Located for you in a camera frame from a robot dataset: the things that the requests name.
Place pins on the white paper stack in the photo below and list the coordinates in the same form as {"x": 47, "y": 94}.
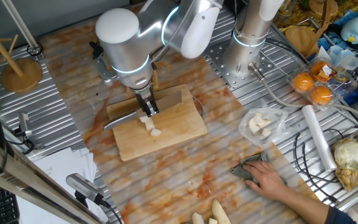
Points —
{"x": 61, "y": 165}

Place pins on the clear plastic cups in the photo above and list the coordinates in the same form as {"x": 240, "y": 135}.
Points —
{"x": 343, "y": 57}

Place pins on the aluminium frame beam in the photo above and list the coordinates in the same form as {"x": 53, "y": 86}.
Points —
{"x": 26, "y": 177}

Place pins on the bag of vegetable scraps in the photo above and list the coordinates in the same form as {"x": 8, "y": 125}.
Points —
{"x": 356, "y": 158}

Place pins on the wooden round base stand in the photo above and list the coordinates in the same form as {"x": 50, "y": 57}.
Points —
{"x": 301, "y": 39}

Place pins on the metal clamp bracket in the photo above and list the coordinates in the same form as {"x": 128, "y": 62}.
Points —
{"x": 23, "y": 121}

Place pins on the medium peeled white radish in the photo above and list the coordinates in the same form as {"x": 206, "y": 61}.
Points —
{"x": 197, "y": 218}

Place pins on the white pole stand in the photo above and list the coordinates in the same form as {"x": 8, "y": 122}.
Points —
{"x": 20, "y": 23}

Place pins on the cut white radish chunk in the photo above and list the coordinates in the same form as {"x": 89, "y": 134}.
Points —
{"x": 261, "y": 121}
{"x": 253, "y": 127}
{"x": 266, "y": 132}

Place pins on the white plastic film roll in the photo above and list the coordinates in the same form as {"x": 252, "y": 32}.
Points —
{"x": 319, "y": 137}

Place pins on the glass jar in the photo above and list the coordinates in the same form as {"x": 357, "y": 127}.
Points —
{"x": 286, "y": 7}

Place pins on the wooden mug tree stand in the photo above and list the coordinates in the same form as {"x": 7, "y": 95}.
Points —
{"x": 20, "y": 74}

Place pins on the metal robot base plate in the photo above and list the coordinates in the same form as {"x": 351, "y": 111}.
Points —
{"x": 225, "y": 77}

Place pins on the clear plastic fruit container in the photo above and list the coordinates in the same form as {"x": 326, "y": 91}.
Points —
{"x": 342, "y": 82}

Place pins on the person right hand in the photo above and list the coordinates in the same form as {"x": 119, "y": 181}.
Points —
{"x": 267, "y": 180}

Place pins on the clear plastic bag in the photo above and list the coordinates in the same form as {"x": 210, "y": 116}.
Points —
{"x": 275, "y": 137}

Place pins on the orange marble pattern mat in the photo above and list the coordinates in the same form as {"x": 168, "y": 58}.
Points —
{"x": 166, "y": 186}

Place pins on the grey cloth rag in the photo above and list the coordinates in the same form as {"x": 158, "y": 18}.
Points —
{"x": 241, "y": 169}

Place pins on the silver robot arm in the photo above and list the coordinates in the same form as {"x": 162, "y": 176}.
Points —
{"x": 126, "y": 53}

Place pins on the wooden cutting board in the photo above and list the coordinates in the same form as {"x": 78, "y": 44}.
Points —
{"x": 182, "y": 133}

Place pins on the silver camera on mount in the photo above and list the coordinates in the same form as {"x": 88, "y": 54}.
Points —
{"x": 82, "y": 186}

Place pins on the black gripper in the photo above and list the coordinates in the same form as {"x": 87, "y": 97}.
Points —
{"x": 144, "y": 96}

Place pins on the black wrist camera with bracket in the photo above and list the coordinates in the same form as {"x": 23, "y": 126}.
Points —
{"x": 96, "y": 49}

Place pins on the person right forearm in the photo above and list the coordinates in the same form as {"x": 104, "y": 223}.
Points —
{"x": 309, "y": 207}

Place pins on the small peeled white radish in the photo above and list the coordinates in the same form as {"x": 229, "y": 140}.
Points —
{"x": 212, "y": 221}

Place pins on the blue plush toy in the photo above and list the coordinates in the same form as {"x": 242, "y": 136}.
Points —
{"x": 354, "y": 29}

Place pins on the orange fruit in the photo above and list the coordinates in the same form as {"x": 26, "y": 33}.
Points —
{"x": 316, "y": 67}
{"x": 302, "y": 81}
{"x": 321, "y": 95}

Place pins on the large peeled white radish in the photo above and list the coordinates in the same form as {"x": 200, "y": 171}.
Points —
{"x": 221, "y": 213}

